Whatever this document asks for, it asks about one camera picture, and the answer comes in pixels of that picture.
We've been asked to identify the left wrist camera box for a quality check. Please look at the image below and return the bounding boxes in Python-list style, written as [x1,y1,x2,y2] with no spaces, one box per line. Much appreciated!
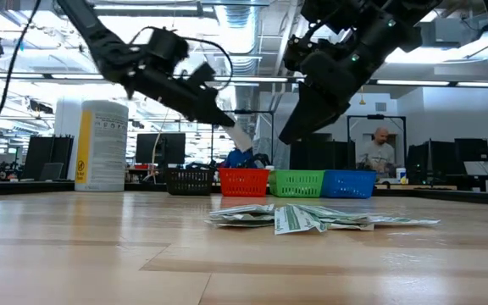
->
[186,62,219,92]

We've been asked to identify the silver ventilation duct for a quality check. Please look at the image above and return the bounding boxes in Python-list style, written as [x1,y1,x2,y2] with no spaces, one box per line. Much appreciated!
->
[216,0,266,141]

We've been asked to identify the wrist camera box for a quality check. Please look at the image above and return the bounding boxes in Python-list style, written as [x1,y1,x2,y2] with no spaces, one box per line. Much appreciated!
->
[186,62,219,92]
[283,34,318,72]

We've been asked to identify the person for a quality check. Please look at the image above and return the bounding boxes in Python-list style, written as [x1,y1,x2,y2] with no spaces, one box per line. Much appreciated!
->
[222,146,258,169]
[357,126,397,175]

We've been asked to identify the black plastic basket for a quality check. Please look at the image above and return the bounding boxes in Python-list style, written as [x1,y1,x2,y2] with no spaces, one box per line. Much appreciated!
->
[165,168,214,197]

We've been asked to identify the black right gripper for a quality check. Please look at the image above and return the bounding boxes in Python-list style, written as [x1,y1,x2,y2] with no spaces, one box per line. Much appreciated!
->
[278,50,362,145]

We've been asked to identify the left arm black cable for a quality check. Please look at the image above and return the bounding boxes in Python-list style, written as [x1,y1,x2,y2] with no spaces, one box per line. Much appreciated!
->
[0,0,42,169]

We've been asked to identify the red plastic basket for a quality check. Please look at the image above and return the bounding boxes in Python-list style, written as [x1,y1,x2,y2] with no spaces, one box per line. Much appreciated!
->
[217,168,270,198]

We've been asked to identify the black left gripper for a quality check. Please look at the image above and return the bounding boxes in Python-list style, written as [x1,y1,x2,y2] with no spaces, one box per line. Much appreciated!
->
[180,82,236,128]

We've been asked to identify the white wipes canister yellow stripe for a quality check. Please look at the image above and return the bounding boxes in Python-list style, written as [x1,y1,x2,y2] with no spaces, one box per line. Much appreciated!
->
[74,99,130,192]

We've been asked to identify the black partition panels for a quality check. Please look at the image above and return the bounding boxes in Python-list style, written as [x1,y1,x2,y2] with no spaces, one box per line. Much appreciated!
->
[22,134,75,181]

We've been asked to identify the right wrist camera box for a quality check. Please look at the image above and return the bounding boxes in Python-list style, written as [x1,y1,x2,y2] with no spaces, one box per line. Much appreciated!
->
[283,34,318,72]

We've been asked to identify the black metal frame rig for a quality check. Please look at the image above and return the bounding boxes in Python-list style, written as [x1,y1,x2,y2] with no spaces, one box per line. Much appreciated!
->
[347,114,408,170]
[210,108,275,167]

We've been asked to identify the green plastic basket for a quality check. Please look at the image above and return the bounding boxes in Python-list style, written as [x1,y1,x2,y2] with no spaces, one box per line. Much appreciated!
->
[268,169,326,199]

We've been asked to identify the blue plastic basket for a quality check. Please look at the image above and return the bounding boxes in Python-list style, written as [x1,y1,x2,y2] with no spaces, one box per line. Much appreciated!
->
[319,169,379,199]

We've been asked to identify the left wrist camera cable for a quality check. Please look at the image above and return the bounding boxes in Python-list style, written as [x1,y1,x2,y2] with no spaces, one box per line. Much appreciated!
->
[130,25,235,91]

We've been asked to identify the black monitor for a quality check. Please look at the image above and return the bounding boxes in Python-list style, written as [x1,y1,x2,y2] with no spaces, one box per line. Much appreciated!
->
[454,137,488,164]
[405,141,468,181]
[136,132,186,167]

